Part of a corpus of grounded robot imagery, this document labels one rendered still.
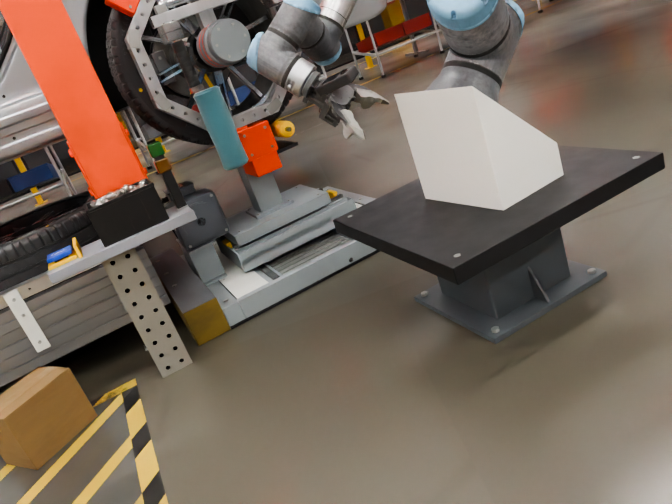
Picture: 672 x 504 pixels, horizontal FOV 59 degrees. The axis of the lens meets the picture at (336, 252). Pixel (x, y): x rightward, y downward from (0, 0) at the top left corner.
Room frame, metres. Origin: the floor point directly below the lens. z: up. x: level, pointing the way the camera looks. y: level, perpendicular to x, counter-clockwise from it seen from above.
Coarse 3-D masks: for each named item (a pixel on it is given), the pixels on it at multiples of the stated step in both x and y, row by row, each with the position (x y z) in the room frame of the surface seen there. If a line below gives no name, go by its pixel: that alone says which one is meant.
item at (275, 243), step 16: (336, 192) 2.35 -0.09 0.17; (320, 208) 2.24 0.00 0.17; (336, 208) 2.19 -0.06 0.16; (352, 208) 2.21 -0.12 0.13; (288, 224) 2.19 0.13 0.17; (304, 224) 2.15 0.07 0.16; (320, 224) 2.17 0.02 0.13; (224, 240) 2.25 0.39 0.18; (256, 240) 2.14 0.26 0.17; (272, 240) 2.10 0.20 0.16; (288, 240) 2.12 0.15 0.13; (304, 240) 2.14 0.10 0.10; (240, 256) 2.06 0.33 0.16; (256, 256) 2.08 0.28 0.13; (272, 256) 2.10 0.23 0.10
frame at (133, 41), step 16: (144, 0) 2.06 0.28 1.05; (144, 16) 2.05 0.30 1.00; (272, 16) 2.24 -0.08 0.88; (128, 32) 2.03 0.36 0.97; (128, 48) 2.05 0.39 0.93; (144, 48) 2.04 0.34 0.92; (144, 64) 2.08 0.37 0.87; (144, 80) 2.04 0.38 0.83; (160, 96) 2.03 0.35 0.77; (272, 96) 2.15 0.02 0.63; (176, 112) 2.04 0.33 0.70; (192, 112) 2.06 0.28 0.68; (256, 112) 2.12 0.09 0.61; (272, 112) 2.14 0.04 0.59
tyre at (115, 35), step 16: (112, 16) 2.12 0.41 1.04; (128, 16) 2.12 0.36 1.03; (112, 32) 2.10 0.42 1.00; (112, 48) 2.10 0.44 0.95; (112, 64) 2.16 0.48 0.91; (128, 64) 2.10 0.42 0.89; (128, 80) 2.09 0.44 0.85; (128, 96) 2.11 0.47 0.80; (144, 96) 2.10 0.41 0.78; (288, 96) 2.25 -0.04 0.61; (144, 112) 2.10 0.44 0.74; (160, 112) 2.11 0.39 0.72; (160, 128) 2.12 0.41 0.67; (176, 128) 2.12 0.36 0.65; (192, 128) 2.13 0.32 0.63; (208, 144) 2.15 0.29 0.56
